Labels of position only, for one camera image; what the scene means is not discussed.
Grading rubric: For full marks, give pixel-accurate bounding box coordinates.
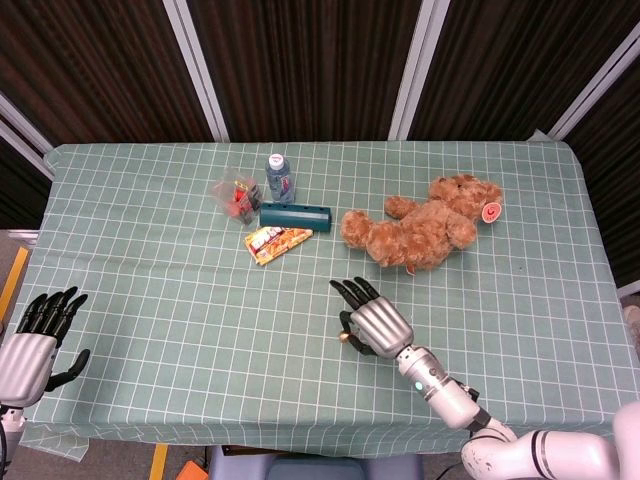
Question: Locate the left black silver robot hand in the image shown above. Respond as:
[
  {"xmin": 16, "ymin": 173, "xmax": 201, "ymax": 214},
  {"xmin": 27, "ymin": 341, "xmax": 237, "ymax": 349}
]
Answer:
[{"xmin": 0, "ymin": 285, "xmax": 92, "ymax": 409}]

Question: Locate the dark brown partition panel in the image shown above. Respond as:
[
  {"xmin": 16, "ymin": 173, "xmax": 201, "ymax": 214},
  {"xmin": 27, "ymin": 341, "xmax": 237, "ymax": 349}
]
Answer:
[
  {"xmin": 0, "ymin": 0, "xmax": 224, "ymax": 149},
  {"xmin": 407, "ymin": 0, "xmax": 640, "ymax": 142},
  {"xmin": 187, "ymin": 0, "xmax": 437, "ymax": 144},
  {"xmin": 549, "ymin": 34, "xmax": 640, "ymax": 289},
  {"xmin": 0, "ymin": 94, "xmax": 57, "ymax": 232}
]

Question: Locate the green checked tablecloth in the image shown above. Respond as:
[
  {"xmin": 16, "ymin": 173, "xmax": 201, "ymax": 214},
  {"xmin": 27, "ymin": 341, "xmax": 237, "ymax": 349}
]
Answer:
[{"xmin": 19, "ymin": 141, "xmax": 622, "ymax": 462}]

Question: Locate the brown plush teddy bear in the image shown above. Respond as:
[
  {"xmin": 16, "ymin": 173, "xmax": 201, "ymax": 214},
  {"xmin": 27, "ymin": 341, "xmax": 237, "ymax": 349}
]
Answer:
[{"xmin": 339, "ymin": 173, "xmax": 504, "ymax": 274}]

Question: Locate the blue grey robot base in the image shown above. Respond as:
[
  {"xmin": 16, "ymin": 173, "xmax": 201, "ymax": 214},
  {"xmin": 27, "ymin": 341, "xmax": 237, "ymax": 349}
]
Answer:
[{"xmin": 207, "ymin": 443, "xmax": 427, "ymax": 480}]

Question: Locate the orange floor object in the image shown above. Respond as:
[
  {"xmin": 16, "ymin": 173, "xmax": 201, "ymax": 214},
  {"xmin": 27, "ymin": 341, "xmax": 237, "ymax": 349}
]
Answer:
[{"xmin": 177, "ymin": 459, "xmax": 209, "ymax": 480}]

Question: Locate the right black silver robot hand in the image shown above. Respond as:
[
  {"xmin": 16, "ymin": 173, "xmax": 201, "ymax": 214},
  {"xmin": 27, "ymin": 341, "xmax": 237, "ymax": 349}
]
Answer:
[{"xmin": 328, "ymin": 276, "xmax": 415, "ymax": 360}]

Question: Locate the teal rectangular box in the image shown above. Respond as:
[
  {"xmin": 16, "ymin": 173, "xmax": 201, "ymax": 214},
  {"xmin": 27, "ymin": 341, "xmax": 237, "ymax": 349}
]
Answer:
[{"xmin": 258, "ymin": 201, "xmax": 333, "ymax": 234}]

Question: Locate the clear bag with red toys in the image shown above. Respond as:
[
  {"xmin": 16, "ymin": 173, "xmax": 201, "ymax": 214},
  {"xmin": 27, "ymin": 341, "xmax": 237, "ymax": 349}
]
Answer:
[{"xmin": 211, "ymin": 167, "xmax": 264, "ymax": 225}]

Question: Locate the yellow orange snack box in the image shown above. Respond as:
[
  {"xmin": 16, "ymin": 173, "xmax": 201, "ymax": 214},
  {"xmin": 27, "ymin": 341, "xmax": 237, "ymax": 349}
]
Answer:
[{"xmin": 243, "ymin": 224, "xmax": 315, "ymax": 267}]

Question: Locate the clear plastic water bottle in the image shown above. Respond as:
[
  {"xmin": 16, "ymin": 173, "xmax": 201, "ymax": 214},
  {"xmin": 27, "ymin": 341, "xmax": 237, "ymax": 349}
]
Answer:
[{"xmin": 264, "ymin": 153, "xmax": 297, "ymax": 204}]

